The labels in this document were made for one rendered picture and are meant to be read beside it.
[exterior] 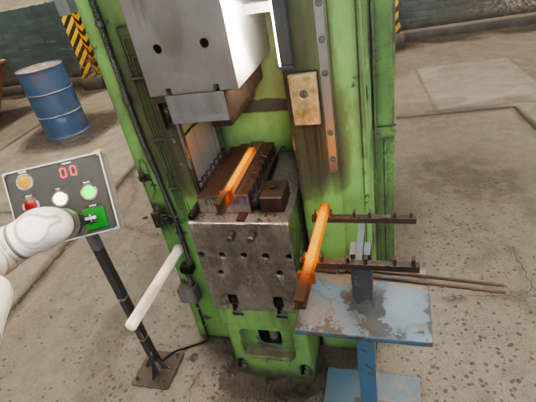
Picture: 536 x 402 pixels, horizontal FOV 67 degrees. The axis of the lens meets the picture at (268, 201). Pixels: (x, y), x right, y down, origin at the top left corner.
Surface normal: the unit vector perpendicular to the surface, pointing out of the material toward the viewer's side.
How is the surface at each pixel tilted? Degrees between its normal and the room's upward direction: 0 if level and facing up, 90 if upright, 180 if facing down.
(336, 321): 0
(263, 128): 90
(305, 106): 90
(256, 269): 90
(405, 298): 0
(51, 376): 0
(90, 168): 60
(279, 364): 90
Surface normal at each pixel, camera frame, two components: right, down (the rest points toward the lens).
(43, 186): 0.08, 0.02
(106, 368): -0.17, -0.83
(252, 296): -0.23, 0.55
